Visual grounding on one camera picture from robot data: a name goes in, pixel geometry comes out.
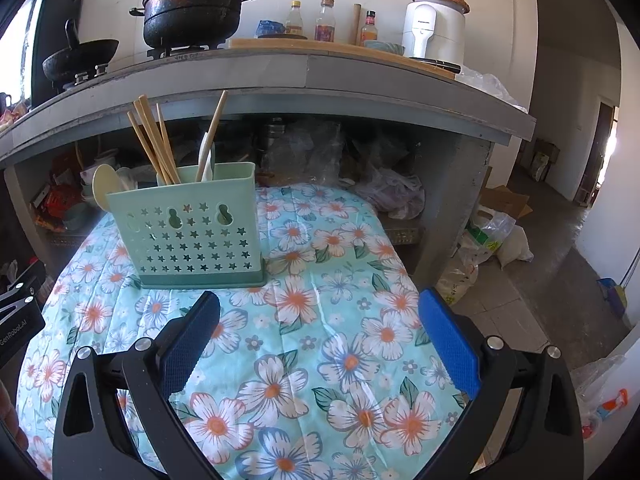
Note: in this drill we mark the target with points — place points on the crinkled plastic bag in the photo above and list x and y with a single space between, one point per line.
487 85

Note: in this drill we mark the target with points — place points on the light blue bowl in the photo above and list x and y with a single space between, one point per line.
384 48

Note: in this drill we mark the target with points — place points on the black round plate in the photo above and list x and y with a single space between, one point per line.
442 66

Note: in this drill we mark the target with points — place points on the black stockpot with steel lid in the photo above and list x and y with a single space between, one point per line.
195 10

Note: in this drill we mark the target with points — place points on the perforated plastic basket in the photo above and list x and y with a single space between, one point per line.
402 235

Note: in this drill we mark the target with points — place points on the blue plastic packet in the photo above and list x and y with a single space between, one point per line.
270 28

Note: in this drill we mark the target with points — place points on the wooden cutting board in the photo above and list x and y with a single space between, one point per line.
325 47

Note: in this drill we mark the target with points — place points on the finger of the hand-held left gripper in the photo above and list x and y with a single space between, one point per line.
25 280

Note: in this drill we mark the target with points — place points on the floral turquoise blanket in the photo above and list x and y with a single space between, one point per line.
300 335

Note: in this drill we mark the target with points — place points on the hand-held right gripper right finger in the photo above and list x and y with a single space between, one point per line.
450 340

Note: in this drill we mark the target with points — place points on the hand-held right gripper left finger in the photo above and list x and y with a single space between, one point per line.
190 345

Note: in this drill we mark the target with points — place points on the red snack packet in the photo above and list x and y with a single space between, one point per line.
60 197

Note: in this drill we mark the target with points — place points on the white air fryer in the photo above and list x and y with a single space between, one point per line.
434 30

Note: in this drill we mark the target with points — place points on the clear glass bottle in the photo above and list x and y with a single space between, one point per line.
295 20

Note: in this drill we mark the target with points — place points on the black appliance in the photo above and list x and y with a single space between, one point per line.
57 10

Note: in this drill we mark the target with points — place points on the cream plastic spoon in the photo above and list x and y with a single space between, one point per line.
104 182

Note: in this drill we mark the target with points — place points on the black wok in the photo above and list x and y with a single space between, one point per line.
80 57

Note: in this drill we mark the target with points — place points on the printed white sack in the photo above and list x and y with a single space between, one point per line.
465 270

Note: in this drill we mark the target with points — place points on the metal canister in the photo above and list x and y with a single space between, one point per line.
274 132

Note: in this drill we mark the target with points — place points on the green star-pattern utensil holder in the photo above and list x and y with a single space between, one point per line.
190 230

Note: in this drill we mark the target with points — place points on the wooden door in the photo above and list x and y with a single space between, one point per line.
597 155

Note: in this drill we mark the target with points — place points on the gas stove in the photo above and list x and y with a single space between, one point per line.
175 52

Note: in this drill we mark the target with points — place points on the blue dustpan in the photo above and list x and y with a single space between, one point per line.
612 295

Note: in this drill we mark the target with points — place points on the sauce bottle with red cap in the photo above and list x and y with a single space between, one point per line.
369 30

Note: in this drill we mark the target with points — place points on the glass bottle with dark label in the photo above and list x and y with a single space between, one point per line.
326 22

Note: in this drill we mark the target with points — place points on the wooden rolling pin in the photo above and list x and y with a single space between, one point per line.
356 25

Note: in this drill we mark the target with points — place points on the white plastic spoon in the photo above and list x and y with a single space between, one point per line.
206 152

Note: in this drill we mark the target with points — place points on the plain white sack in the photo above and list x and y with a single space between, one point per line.
517 250

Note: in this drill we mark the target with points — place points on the pinkish plastic bag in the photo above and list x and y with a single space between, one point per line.
395 192

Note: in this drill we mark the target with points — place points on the cardboard box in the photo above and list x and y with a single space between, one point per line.
505 202

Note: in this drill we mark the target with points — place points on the clear plastic bags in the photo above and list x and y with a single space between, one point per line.
310 150

